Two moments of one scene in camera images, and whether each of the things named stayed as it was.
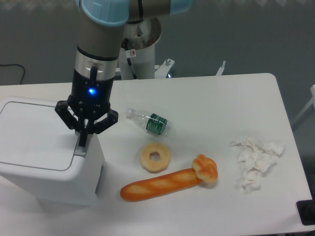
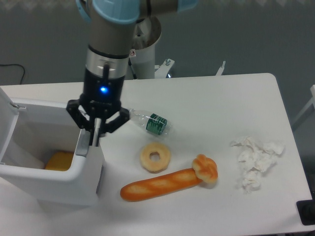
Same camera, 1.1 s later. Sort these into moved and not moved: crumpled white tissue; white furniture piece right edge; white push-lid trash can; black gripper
Moved: black gripper
Not moved: white push-lid trash can; crumpled white tissue; white furniture piece right edge
